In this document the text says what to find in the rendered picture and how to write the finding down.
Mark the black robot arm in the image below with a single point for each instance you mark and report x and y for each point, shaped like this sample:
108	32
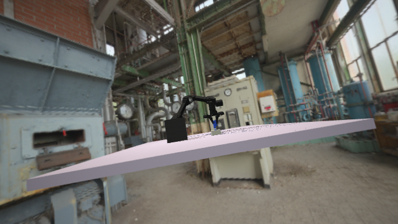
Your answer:
185	101

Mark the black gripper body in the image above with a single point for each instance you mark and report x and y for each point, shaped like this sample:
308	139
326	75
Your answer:
213	111

